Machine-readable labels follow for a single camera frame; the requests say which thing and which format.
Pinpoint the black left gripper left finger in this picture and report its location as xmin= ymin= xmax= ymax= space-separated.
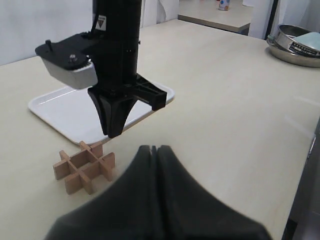
xmin=45 ymin=145 xmax=157 ymax=240

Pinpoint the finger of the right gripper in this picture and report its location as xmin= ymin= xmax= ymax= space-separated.
xmin=115 ymin=96 xmax=138 ymax=135
xmin=87 ymin=87 xmax=118 ymax=138

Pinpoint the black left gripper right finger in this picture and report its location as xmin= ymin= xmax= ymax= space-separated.
xmin=156 ymin=145 xmax=271 ymax=240

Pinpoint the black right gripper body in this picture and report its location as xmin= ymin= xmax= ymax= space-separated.
xmin=88 ymin=39 xmax=167 ymax=111

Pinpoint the notched wooden piece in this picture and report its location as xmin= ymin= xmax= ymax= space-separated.
xmin=79 ymin=141 xmax=116 ymax=182
xmin=64 ymin=150 xmax=115 ymax=195
xmin=59 ymin=150 xmax=94 ymax=195
xmin=53 ymin=149 xmax=89 ymax=180

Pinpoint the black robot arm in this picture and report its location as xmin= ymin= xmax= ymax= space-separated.
xmin=35 ymin=0 xmax=270 ymax=240

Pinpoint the white rectangular plastic tray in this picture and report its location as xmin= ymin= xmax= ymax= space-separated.
xmin=27 ymin=80 xmax=175 ymax=146

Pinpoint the white curtain backdrop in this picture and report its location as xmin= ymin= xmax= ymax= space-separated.
xmin=0 ymin=0 xmax=179 ymax=65

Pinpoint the colourful printed can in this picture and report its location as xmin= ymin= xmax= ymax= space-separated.
xmin=218 ymin=0 xmax=230 ymax=11

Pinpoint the side table with brown edge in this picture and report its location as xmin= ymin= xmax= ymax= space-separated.
xmin=177 ymin=0 xmax=253 ymax=34

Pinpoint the round metal sieve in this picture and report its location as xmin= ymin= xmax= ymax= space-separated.
xmin=274 ymin=24 xmax=320 ymax=58

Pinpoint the stainless steel basin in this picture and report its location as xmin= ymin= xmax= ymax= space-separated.
xmin=266 ymin=36 xmax=320 ymax=68

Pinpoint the light green plate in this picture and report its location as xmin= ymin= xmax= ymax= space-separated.
xmin=294 ymin=32 xmax=320 ymax=51

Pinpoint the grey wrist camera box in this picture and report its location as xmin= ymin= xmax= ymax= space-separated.
xmin=35 ymin=32 xmax=98 ymax=90

